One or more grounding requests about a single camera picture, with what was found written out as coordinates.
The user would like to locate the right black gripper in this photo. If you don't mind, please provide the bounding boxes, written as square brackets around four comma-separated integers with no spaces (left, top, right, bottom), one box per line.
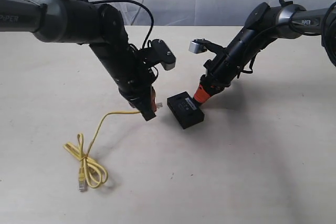
[193,60,240,104]

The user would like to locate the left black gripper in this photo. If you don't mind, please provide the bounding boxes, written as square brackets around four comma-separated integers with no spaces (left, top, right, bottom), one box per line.
[119,69,157,121]

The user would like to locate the black network switch box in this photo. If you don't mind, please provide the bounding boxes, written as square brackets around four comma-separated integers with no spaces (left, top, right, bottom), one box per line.
[167,91,205,129]

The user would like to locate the yellow ethernet cable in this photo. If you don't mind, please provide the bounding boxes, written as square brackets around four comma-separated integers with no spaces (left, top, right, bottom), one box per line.
[62,102,165,192]

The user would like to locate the right black silver robot arm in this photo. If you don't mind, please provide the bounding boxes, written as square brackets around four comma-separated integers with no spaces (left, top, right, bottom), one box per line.
[189,2,335,105]

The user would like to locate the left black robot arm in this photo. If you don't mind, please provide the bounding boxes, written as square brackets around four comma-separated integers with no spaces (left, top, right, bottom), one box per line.
[1,0,155,121]

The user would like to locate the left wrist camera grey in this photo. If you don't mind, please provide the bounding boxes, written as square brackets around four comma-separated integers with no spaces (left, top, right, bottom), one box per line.
[147,39,176,71]

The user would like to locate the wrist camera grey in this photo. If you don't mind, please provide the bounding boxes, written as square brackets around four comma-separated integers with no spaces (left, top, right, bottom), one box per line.
[188,39,224,55]
[147,39,176,71]

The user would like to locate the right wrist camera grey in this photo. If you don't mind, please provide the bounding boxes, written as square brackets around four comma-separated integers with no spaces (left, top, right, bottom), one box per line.
[188,39,224,55]

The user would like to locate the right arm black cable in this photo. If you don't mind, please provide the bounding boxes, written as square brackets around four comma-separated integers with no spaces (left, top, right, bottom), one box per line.
[236,0,287,77]

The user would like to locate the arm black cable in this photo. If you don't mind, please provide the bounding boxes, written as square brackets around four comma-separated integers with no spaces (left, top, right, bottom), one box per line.
[236,0,287,77]
[68,0,155,51]

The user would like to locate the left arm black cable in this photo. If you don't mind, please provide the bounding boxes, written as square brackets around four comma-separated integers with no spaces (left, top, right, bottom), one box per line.
[68,0,155,51]

